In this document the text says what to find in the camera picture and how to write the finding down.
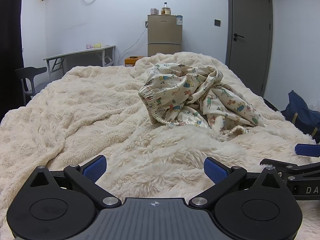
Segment white fridge cable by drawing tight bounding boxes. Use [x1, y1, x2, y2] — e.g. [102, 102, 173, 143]
[119, 22, 149, 64]

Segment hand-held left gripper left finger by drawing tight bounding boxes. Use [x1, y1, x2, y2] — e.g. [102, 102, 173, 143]
[29, 155, 122, 209]

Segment grey door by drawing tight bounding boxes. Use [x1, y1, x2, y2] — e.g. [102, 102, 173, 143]
[226, 0, 273, 98]

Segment grey folding table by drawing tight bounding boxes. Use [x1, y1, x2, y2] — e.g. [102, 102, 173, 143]
[43, 45, 116, 82]

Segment dark blue bag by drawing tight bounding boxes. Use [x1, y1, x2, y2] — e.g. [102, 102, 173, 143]
[281, 90, 320, 143]

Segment beige fridge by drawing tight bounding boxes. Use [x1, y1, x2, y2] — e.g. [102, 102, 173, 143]
[147, 14, 182, 57]

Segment cream fluffy blanket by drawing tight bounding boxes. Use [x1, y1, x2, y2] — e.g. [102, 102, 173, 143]
[0, 52, 320, 240]

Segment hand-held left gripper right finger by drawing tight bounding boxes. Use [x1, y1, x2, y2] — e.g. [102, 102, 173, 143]
[189, 157, 284, 209]

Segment cartoon printed cream pants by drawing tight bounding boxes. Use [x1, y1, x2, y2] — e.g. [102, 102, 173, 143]
[138, 62, 267, 138]

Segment black curtain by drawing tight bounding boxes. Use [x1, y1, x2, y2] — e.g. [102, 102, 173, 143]
[0, 0, 25, 120]

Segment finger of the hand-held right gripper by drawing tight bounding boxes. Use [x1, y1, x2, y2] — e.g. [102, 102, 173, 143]
[294, 143, 320, 158]
[260, 158, 320, 180]

